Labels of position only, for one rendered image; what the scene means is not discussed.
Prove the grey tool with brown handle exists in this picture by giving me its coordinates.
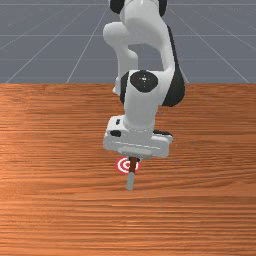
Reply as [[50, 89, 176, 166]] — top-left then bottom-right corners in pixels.
[[125, 156, 139, 192]]

